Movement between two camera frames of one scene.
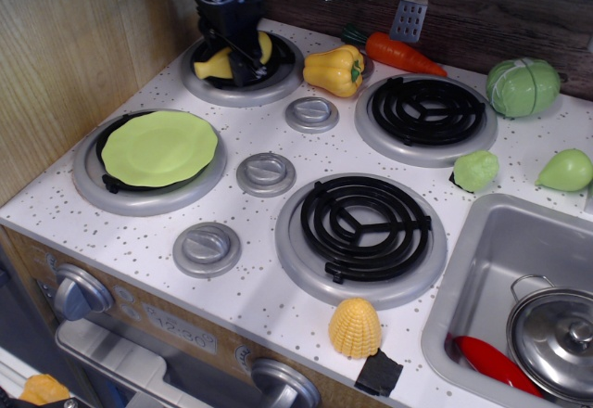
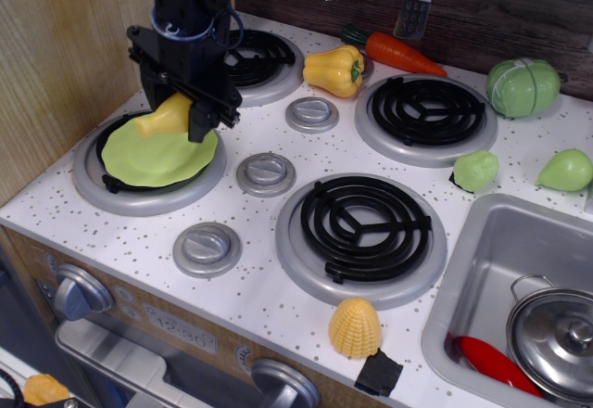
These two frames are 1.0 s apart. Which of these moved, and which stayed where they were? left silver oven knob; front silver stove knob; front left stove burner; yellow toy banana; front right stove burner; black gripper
Moved: yellow toy banana; black gripper
Stayed: left silver oven knob; front silver stove knob; front left stove burner; front right stove burner
